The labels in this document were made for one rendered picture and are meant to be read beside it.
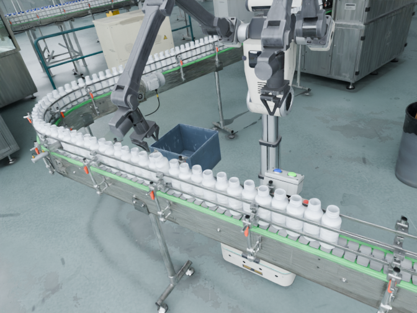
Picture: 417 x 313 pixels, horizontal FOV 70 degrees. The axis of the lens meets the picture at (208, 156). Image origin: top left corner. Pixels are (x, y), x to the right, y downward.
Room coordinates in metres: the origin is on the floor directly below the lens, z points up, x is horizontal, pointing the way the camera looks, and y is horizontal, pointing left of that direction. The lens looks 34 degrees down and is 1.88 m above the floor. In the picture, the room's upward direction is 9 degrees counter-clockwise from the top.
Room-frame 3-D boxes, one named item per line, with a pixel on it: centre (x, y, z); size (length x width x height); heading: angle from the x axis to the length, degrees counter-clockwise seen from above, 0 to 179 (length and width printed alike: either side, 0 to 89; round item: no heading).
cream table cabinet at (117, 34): (5.46, 0.92, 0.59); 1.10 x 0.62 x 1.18; 125
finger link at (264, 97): (0.92, -0.24, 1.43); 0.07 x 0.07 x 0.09; 52
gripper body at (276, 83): (0.93, -0.26, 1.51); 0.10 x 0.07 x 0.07; 142
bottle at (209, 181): (0.94, 0.01, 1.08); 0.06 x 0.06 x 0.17
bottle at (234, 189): (0.86, -0.08, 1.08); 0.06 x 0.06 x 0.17
